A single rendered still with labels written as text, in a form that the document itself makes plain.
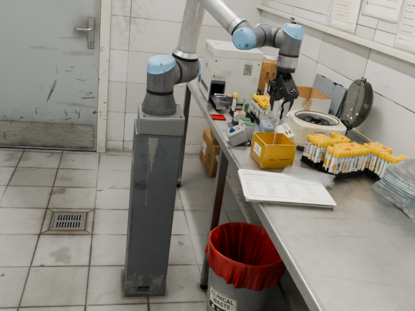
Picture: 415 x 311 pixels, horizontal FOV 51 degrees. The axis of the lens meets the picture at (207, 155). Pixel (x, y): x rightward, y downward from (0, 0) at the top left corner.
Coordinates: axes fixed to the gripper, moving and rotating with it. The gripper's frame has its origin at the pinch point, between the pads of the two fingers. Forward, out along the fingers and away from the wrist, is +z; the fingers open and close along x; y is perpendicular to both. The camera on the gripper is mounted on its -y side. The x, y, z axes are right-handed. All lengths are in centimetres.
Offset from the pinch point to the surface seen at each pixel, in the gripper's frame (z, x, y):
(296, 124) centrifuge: 6.9, -17.5, 16.0
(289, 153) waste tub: 10.9, -4.4, -6.6
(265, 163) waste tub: 15.1, 5.1, -6.6
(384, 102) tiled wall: -7, -54, 10
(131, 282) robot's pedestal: 96, 46, 28
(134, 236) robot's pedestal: 69, 47, 28
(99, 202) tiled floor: 105, 57, 123
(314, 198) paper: 16.0, -2.4, -32.4
